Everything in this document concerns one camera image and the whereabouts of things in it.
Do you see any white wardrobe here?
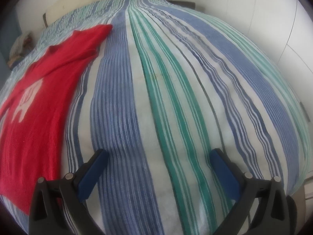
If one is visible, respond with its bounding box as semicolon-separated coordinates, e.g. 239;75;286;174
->
198;0;313;123

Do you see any pile of clothes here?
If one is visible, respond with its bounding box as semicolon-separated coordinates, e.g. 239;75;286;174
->
7;31;34;68

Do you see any striped bed sheet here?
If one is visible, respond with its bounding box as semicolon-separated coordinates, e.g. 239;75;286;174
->
1;0;312;234

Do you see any red sweater with white rabbit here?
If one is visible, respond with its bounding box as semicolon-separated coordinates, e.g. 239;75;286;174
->
1;24;112;214

